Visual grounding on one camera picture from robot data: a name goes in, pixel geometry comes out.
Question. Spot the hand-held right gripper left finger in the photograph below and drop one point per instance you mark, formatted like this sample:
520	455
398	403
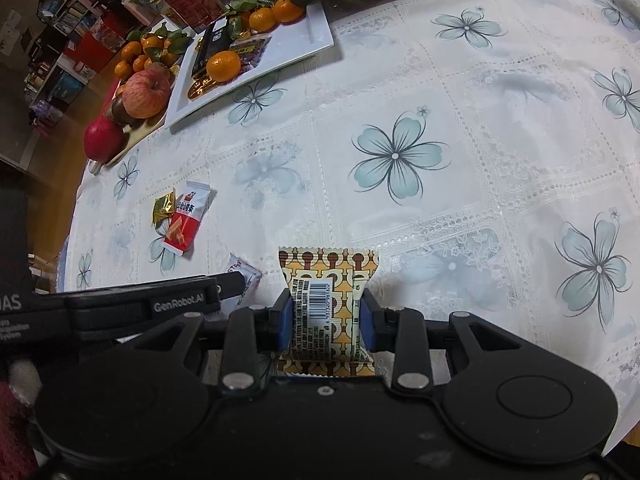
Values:
285	320

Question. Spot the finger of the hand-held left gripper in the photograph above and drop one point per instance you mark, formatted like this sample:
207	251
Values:
230	292

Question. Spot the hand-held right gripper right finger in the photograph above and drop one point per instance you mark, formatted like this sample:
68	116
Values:
365	320

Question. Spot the white lettered snack packet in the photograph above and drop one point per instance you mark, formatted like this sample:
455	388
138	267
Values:
250	276

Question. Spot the beige patterned snack packet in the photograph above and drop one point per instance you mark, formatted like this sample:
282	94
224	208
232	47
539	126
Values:
325	300

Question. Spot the red white snack packet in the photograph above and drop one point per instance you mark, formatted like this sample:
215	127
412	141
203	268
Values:
187	220

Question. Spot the person's left forearm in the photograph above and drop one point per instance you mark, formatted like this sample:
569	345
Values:
15	410

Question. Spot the dark red round fruit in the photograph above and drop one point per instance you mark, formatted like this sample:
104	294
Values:
102	140

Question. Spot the wooden fruit tray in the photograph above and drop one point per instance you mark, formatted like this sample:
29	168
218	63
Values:
137	132

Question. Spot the gold foil candy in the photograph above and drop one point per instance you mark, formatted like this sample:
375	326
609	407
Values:
200	89

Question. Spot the brown round fruit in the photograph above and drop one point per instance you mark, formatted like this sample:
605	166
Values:
119	110

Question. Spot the striped red apple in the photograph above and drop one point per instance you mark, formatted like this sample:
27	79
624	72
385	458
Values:
145	92

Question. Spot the tangerine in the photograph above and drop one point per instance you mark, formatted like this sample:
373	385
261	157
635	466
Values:
262	19
288	10
223	66

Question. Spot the purple snack packet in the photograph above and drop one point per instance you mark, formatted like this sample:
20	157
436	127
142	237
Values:
252	50

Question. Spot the black snack packet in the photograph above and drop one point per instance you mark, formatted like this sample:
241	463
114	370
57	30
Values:
210	47

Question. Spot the floral white tablecloth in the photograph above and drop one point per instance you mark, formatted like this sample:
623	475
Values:
450	85

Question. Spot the white rectangular plate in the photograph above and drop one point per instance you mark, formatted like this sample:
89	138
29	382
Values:
295	42

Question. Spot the pile of leafy tangerines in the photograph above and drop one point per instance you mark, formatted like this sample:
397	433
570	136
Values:
131	51

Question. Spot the cluttered shelf unit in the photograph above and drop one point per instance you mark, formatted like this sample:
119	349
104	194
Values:
75	10

